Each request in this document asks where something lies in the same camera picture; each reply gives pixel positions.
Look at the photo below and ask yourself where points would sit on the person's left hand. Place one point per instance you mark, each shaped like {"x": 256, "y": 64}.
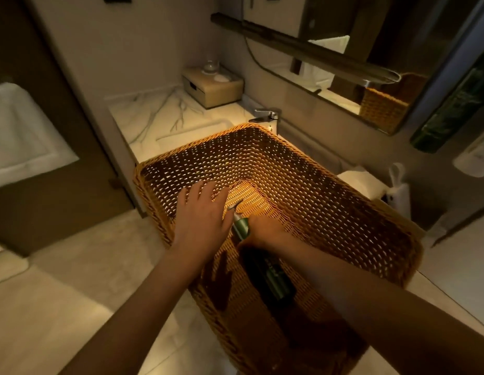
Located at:
{"x": 199, "y": 226}

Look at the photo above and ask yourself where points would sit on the person's right hand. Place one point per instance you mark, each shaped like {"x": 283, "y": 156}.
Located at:
{"x": 267, "y": 232}

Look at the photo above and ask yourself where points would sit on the person's left little finger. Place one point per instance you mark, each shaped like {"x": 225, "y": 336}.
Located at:
{"x": 182, "y": 196}

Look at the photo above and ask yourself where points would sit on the person's left middle finger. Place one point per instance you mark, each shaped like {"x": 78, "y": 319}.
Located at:
{"x": 211, "y": 191}

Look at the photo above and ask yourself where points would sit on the person's right fingers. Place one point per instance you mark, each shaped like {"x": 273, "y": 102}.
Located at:
{"x": 246, "y": 238}

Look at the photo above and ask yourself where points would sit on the person's left thumb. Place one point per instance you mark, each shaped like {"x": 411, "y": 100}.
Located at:
{"x": 230, "y": 222}

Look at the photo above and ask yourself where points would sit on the green pump bottle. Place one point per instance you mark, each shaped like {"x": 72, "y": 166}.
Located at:
{"x": 270, "y": 275}

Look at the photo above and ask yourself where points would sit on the person's left forearm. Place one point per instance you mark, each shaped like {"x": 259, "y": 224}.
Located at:
{"x": 136, "y": 308}

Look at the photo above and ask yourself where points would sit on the person's right forearm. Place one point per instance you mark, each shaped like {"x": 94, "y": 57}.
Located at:
{"x": 382, "y": 312}

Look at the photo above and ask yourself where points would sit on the large woven wicker basket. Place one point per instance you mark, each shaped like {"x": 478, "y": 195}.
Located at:
{"x": 312, "y": 199}

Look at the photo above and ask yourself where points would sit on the chrome sink faucet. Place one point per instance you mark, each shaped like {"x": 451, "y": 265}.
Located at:
{"x": 268, "y": 117}

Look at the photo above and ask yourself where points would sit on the wooden tissue box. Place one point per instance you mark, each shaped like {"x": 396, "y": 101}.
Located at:
{"x": 214, "y": 91}

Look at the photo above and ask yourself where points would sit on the small white dish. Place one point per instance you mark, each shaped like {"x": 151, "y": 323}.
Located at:
{"x": 222, "y": 78}

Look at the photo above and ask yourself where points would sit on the clear drinking glass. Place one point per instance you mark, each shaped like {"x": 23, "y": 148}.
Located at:
{"x": 211, "y": 67}

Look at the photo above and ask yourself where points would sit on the folded white hand towel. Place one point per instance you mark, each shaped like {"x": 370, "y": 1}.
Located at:
{"x": 361, "y": 182}

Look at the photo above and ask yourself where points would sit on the large white hanging towel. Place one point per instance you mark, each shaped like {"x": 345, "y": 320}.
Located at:
{"x": 25, "y": 140}

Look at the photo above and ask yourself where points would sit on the long dark light bar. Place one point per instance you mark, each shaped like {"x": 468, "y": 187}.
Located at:
{"x": 304, "y": 48}

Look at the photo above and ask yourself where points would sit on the white bath mat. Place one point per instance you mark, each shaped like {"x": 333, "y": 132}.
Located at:
{"x": 6, "y": 265}

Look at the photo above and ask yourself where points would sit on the wall mirror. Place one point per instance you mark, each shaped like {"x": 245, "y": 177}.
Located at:
{"x": 343, "y": 19}

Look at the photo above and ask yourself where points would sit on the wall-mounted green dispenser bottle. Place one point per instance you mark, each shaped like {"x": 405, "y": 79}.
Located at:
{"x": 454, "y": 109}

